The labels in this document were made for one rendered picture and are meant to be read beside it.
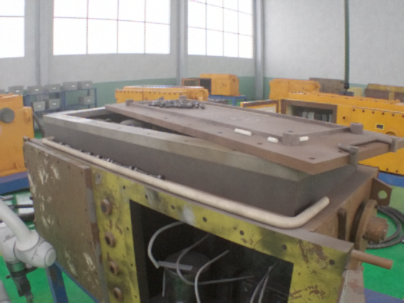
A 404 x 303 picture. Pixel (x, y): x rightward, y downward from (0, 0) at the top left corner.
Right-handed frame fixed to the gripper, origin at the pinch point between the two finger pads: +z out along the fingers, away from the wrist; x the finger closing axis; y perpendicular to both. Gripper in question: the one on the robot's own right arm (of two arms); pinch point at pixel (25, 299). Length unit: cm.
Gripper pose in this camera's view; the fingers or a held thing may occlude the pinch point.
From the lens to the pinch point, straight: 162.5
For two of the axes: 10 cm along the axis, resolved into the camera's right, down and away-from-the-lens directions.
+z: 0.0, 9.7, 2.4
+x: 7.5, 1.6, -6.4
